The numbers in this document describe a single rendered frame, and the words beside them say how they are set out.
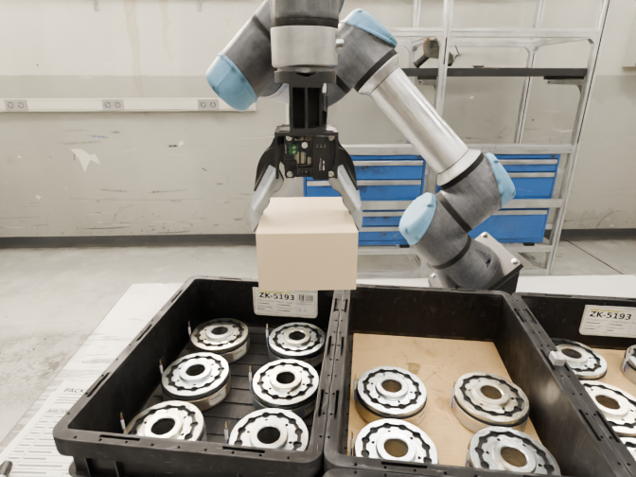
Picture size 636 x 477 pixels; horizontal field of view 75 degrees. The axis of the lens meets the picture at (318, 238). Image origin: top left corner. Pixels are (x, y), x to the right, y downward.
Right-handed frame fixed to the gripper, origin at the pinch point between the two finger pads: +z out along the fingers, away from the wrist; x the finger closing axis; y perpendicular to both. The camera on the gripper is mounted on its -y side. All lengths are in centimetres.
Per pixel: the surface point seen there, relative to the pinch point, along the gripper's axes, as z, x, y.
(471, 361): 26.7, 28.7, -4.9
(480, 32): -42, 94, -185
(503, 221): 64, 125, -185
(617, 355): 27, 55, -5
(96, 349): 40, -49, -29
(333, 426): 16.6, 2.6, 18.4
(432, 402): 26.7, 18.8, 4.6
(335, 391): 16.6, 3.2, 12.9
